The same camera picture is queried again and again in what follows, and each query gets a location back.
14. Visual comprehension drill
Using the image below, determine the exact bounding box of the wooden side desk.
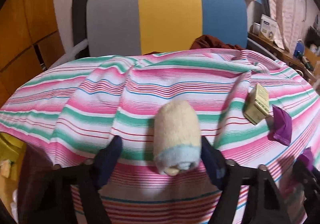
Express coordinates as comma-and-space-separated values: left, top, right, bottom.
247, 32, 317, 84

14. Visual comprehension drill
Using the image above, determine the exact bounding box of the black foam roll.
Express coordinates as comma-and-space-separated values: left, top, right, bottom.
72, 0, 89, 60

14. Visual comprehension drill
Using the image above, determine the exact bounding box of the purple snack packet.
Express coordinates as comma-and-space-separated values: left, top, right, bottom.
297, 147, 314, 171
272, 105, 292, 147

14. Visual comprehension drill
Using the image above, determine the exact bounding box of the white blue product box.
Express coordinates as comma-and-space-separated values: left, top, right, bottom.
258, 14, 277, 43

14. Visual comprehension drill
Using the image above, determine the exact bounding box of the gold metal tin tray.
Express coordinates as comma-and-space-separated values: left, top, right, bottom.
0, 132, 27, 212

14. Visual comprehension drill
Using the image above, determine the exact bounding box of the dark red cloth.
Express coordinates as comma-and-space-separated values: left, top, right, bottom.
190, 35, 244, 50

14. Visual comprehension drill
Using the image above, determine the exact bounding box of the grey yellow blue chair back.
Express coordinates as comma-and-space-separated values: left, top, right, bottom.
86, 0, 247, 57

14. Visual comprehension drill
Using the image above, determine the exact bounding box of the blue round fan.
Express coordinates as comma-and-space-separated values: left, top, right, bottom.
293, 39, 305, 58

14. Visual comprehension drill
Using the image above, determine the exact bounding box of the striped bed sheet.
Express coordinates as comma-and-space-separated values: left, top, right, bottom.
1, 49, 319, 223

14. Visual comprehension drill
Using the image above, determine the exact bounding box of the orange wooden wardrobe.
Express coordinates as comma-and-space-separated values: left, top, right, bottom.
1, 0, 65, 104

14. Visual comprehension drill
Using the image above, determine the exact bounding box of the small green yellow box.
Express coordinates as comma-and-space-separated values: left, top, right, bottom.
244, 83, 270, 125

